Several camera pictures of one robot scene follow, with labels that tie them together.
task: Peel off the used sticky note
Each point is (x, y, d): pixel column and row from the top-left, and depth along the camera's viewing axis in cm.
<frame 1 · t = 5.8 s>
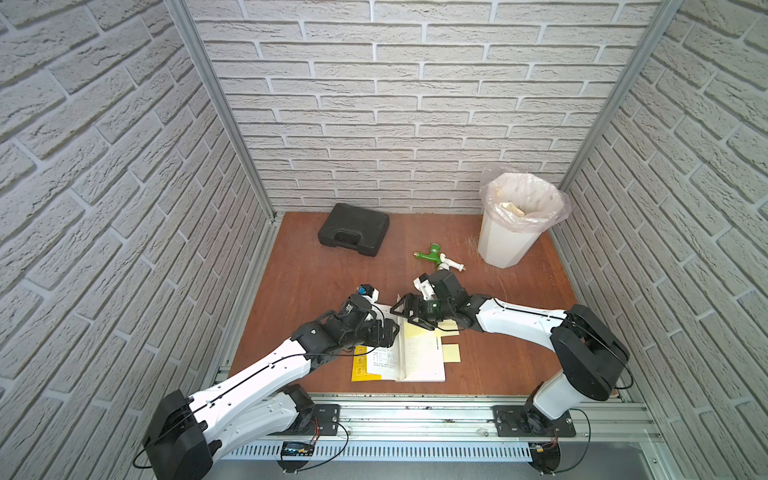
left hand: (383, 318, 79), fingers open
right hand: (401, 315, 83), fingers open
yellow children's book: (417, 355, 85), point 2 cm above the table
lower yellow sticky note: (451, 353, 85), point 2 cm above the table
black plastic tool case: (354, 227, 109), point 7 cm above the table
white trash bin: (516, 209, 85), point 29 cm above the table
pink plastic bin liner: (542, 202, 96), point 23 cm above the table

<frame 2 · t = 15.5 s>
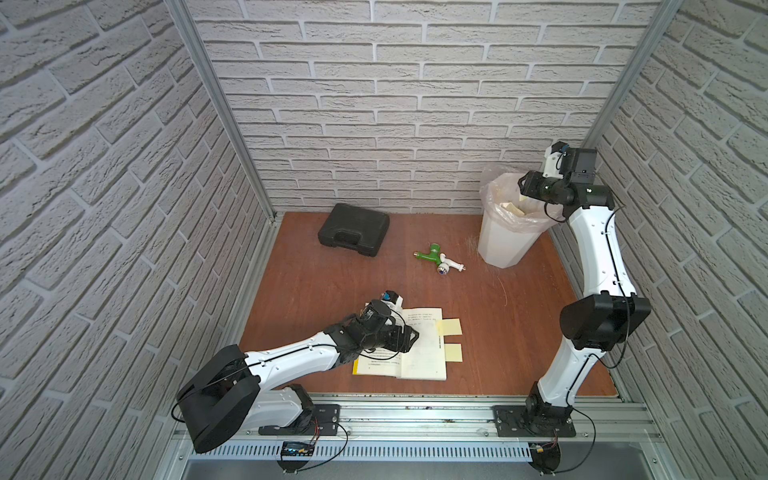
left hand: (404, 323, 83), fingers open
right hand: (532, 180, 82), fingers open
the named things where they were.

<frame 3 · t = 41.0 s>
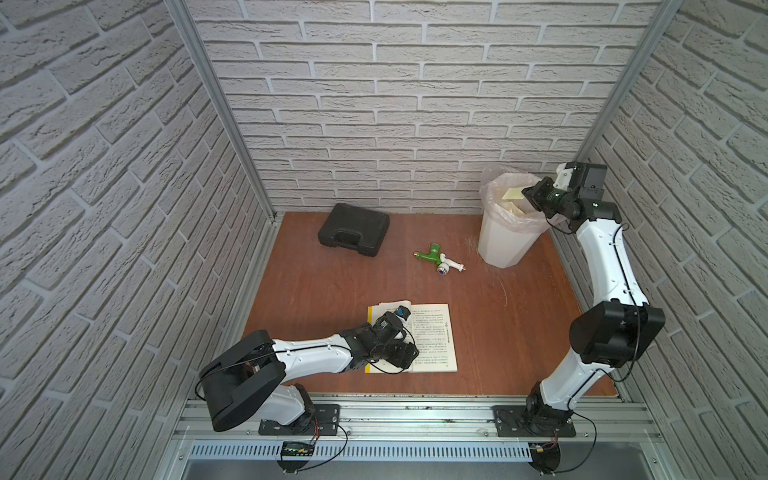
left hand: (405, 339, 85), fingers open
right hand: (528, 187, 81), fingers closed
yellow children's book: (429, 328, 91), on the table
lower yellow sticky note: (514, 193, 86), point 31 cm above the table
the other named things where they were.

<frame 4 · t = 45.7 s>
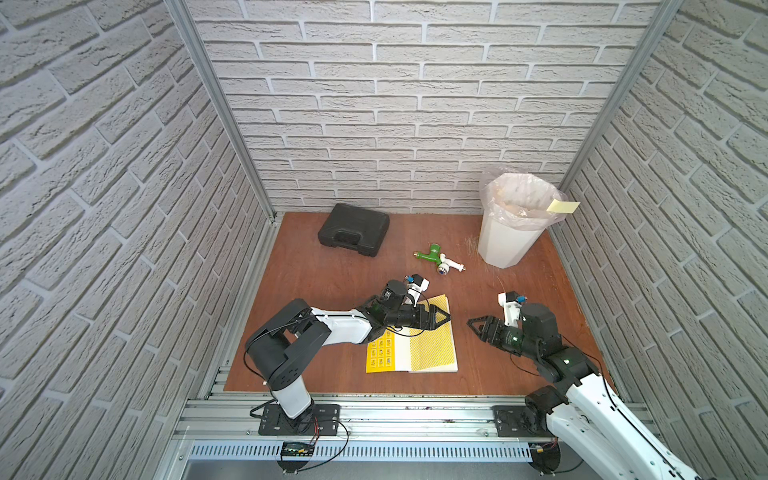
left hand: (434, 306, 84), fingers open
right hand: (476, 325, 78), fingers open
discarded sticky note on bin: (562, 207, 86), point 29 cm above the table
